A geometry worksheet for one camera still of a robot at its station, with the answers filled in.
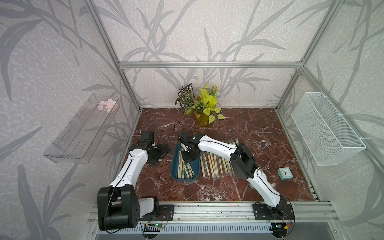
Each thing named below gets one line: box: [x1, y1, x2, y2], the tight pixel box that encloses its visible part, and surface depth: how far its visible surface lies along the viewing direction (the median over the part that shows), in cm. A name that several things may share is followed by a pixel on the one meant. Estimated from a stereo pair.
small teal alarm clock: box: [277, 167, 294, 180], surface depth 86 cm
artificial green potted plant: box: [175, 83, 225, 127], surface depth 96 cm
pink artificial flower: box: [97, 98, 117, 113], surface depth 78 cm
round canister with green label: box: [258, 171, 268, 182], surface depth 79 cm
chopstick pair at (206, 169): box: [203, 153, 211, 179], surface depth 90 cm
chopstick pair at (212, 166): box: [208, 152, 216, 179], surface depth 90 cm
